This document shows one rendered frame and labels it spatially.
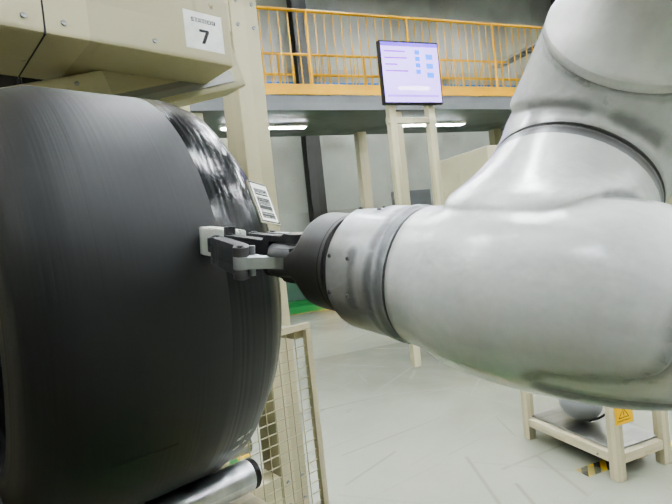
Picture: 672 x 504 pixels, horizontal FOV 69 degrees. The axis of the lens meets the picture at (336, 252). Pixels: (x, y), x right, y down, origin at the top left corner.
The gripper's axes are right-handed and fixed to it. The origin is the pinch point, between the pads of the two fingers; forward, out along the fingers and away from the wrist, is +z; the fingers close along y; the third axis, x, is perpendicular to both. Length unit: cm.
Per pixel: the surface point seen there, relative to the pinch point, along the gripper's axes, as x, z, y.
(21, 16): -34, 55, 5
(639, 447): 114, 16, -220
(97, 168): -7.6, 8.2, 9.1
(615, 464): 119, 21, -206
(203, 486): 34.1, 12.1, -2.7
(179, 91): -28, 67, -28
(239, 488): 35.9, 10.8, -7.4
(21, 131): -11.3, 13.7, 14.4
